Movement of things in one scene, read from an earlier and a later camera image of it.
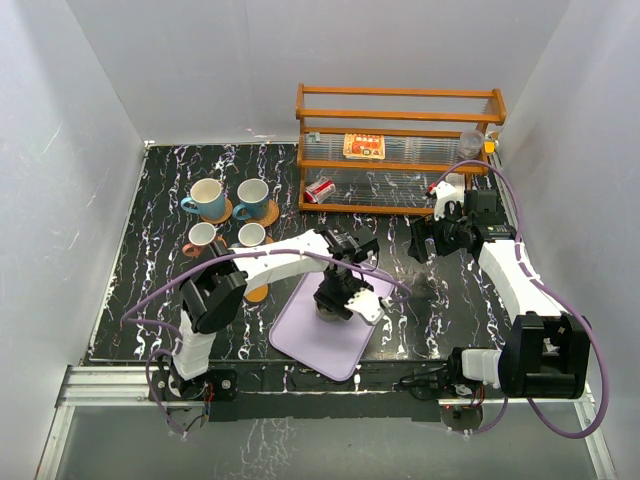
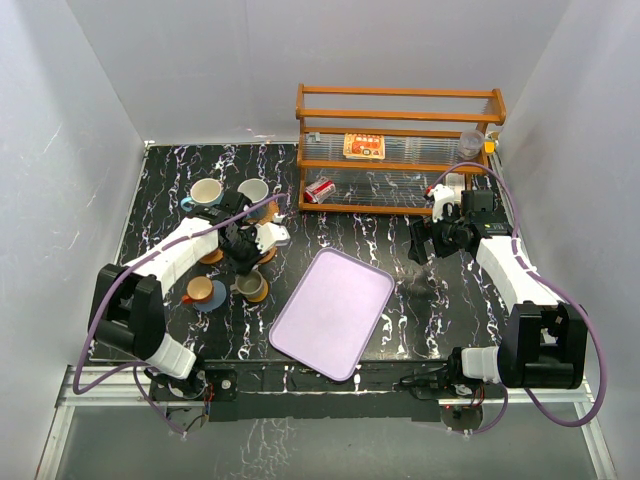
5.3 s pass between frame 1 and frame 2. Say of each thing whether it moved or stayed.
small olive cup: moved
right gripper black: stayed
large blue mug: stayed
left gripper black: moved
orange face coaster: stayed
